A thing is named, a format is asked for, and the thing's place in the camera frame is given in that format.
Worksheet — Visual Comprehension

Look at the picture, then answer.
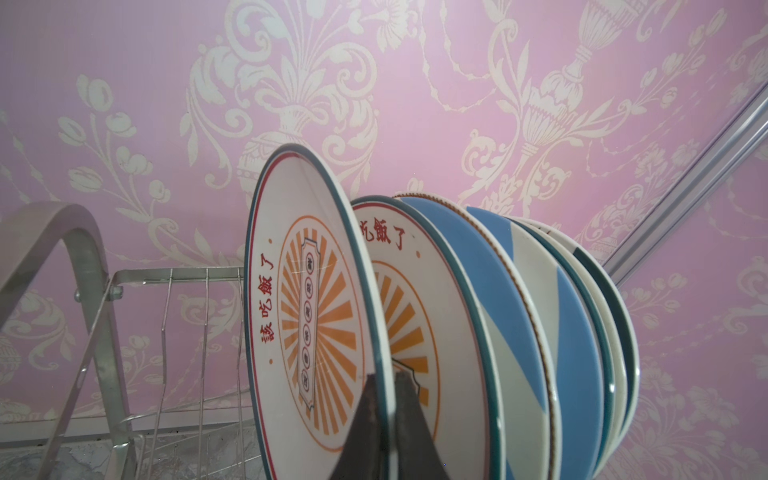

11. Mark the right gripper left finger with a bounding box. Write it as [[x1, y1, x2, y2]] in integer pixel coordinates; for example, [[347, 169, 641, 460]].
[[329, 374, 382, 480]]

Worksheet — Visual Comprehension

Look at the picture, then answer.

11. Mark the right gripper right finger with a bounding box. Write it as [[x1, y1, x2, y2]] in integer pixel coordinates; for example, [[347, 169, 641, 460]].
[[395, 372, 449, 480]]

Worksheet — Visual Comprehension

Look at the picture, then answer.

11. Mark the blue striped plate front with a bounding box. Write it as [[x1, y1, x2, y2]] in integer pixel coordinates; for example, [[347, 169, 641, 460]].
[[392, 191, 563, 480]]

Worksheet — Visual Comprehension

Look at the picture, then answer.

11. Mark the blue striped plate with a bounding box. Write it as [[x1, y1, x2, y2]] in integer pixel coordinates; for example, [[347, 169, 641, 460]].
[[392, 191, 563, 480], [468, 207, 613, 479]]

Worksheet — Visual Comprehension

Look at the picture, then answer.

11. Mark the orange sunburst plate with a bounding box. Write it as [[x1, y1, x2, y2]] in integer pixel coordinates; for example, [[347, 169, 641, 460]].
[[352, 195, 506, 479], [243, 144, 398, 479]]

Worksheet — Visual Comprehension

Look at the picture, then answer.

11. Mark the white plate teal red rim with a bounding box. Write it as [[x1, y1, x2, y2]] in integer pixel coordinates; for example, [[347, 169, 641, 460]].
[[537, 223, 641, 443]]

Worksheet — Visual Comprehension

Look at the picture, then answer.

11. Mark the white plate green quatrefoil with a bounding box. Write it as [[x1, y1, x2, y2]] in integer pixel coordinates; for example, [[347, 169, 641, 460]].
[[510, 218, 627, 479]]

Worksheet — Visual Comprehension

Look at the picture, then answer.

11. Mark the silver wire dish rack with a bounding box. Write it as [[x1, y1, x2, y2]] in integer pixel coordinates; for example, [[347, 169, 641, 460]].
[[1, 201, 265, 479]]

